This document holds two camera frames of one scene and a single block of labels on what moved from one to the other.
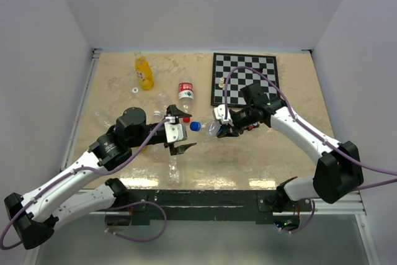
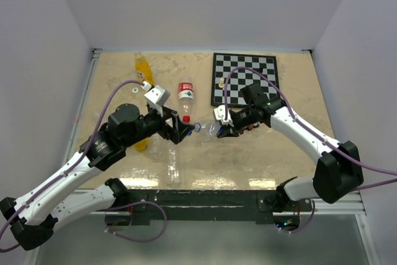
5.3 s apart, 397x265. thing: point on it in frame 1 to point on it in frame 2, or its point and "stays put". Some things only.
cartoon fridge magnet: (251, 126) stays put
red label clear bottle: (185, 95) stays put
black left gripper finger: (173, 110) to (183, 128)
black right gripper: (227, 131) stays put
